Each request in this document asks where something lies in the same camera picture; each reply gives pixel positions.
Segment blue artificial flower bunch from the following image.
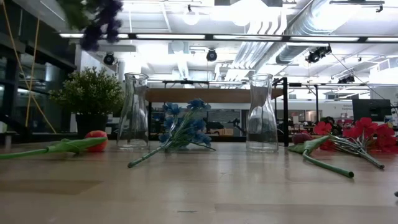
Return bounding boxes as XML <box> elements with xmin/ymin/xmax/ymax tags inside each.
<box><xmin>127</xmin><ymin>98</ymin><xmax>216</xmax><ymax>169</ymax></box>

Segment clear glass vase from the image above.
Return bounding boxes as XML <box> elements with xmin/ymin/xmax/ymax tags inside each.
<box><xmin>116</xmin><ymin>72</ymin><xmax>150</xmax><ymax>151</ymax></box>
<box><xmin>246</xmin><ymin>73</ymin><xmax>279</xmax><ymax>153</ymax></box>

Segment maroon tulip green stem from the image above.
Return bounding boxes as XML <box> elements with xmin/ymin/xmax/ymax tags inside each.
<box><xmin>287</xmin><ymin>132</ymin><xmax>355</xmax><ymax>179</ymax></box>

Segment purple artificial flower bunch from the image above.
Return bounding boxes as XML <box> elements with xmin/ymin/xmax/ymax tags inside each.
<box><xmin>55</xmin><ymin>0</ymin><xmax>124</xmax><ymax>52</ymax></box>

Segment wooden shelf black metal legs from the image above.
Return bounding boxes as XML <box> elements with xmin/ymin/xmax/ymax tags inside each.
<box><xmin>144</xmin><ymin>77</ymin><xmax>290</xmax><ymax>147</ymax></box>

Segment long ceiling light strip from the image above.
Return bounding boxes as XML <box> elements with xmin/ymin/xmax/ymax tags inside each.
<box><xmin>58</xmin><ymin>32</ymin><xmax>398</xmax><ymax>44</ymax></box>

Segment white globe ceiling lamp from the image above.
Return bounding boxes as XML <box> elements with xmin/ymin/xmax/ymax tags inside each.
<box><xmin>182</xmin><ymin>4</ymin><xmax>200</xmax><ymax>26</ymax></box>

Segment green potted plant black pot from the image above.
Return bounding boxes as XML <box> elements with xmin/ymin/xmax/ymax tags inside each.
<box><xmin>49</xmin><ymin>67</ymin><xmax>125</xmax><ymax>140</ymax></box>

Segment black track light cluster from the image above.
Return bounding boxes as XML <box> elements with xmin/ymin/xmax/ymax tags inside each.
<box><xmin>305</xmin><ymin>45</ymin><xmax>333</xmax><ymax>64</ymax></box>

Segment black computer monitor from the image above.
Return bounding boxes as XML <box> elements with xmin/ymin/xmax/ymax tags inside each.
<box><xmin>352</xmin><ymin>98</ymin><xmax>392</xmax><ymax>123</ymax></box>

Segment silver ceiling air duct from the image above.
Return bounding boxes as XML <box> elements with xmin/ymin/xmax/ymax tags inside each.
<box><xmin>231</xmin><ymin>0</ymin><xmax>335</xmax><ymax>74</ymax></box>

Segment yellow cable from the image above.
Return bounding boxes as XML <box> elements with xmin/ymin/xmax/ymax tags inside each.
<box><xmin>1</xmin><ymin>0</ymin><xmax>57</xmax><ymax>134</ymax></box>

